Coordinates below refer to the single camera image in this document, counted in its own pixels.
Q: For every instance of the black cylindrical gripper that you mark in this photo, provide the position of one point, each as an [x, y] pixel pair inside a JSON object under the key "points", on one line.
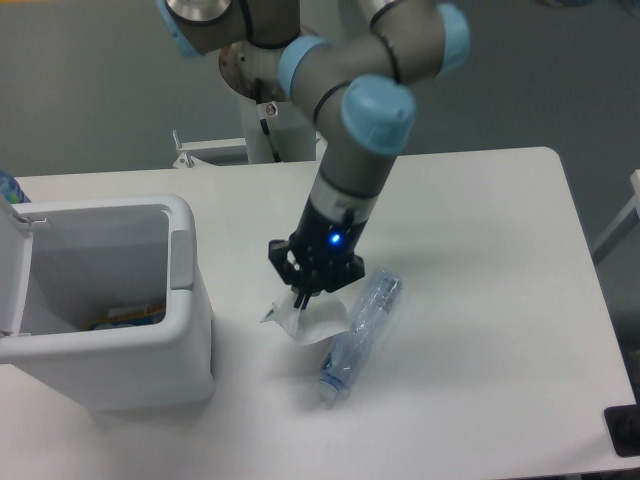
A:
{"points": [[320, 256]]}

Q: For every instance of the white paper wrapper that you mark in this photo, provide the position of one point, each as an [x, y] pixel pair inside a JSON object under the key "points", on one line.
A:
{"points": [[324, 316]]}

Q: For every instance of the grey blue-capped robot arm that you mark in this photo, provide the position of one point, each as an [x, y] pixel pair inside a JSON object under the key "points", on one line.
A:
{"points": [[357, 96]]}

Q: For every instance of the white open trash can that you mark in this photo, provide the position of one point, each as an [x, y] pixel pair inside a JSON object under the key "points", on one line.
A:
{"points": [[65, 264]]}

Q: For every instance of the clear plastic water bottle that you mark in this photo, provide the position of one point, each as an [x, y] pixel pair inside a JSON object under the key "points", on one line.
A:
{"points": [[349, 351]]}

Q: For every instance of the blue patterned object left edge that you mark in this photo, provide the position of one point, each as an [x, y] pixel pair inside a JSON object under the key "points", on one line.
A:
{"points": [[11, 189]]}

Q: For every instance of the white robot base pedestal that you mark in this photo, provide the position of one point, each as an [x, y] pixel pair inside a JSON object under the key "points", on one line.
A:
{"points": [[269, 118]]}

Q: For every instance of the white metal frame bracket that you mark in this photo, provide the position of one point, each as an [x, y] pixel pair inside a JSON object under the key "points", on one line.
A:
{"points": [[225, 152]]}

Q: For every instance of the white frame leg right edge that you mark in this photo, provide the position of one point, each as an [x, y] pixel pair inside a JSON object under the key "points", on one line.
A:
{"points": [[620, 226]]}

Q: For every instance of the black table clamp mount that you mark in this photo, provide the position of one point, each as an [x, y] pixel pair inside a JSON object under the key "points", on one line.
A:
{"points": [[623, 426]]}

